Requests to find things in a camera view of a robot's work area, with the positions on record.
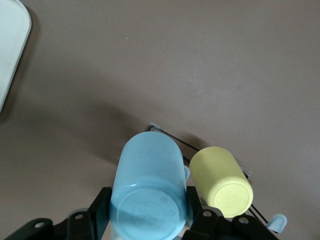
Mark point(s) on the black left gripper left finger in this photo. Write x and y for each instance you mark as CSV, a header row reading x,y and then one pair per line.
x,y
80,225

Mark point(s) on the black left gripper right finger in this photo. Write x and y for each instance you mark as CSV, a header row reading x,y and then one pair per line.
x,y
212,227

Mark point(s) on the light blue plastic cup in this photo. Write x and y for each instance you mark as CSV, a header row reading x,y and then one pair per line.
x,y
150,180

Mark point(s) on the yellow plastic cup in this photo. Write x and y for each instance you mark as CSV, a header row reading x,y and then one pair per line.
x,y
220,180

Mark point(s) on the cream plastic tray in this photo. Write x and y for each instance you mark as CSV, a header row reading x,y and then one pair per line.
x,y
11,50

